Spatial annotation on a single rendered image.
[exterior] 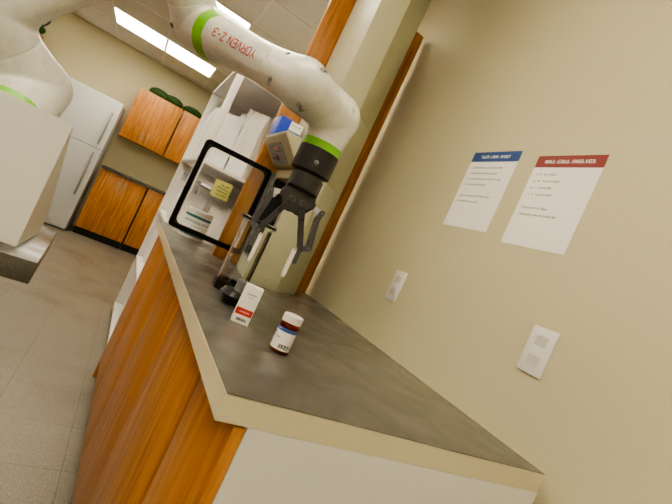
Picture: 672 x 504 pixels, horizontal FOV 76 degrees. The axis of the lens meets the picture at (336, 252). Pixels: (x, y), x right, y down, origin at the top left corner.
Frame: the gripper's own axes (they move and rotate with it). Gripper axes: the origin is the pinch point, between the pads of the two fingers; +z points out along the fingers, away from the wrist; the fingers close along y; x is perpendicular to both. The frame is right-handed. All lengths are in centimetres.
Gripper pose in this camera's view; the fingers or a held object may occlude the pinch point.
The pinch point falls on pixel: (270, 257)
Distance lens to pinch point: 97.9
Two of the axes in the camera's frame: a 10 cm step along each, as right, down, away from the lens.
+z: -4.2, 9.1, -0.1
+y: -8.9, -4.1, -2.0
